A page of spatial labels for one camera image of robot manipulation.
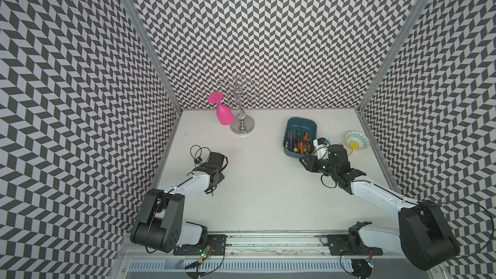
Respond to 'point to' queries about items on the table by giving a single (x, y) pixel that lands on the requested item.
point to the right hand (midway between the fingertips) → (301, 162)
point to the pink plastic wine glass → (225, 115)
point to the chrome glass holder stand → (242, 124)
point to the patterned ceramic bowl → (357, 139)
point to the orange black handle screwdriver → (306, 136)
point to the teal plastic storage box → (299, 134)
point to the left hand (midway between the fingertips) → (213, 179)
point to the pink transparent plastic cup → (347, 146)
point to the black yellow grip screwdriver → (287, 143)
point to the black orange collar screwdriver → (301, 148)
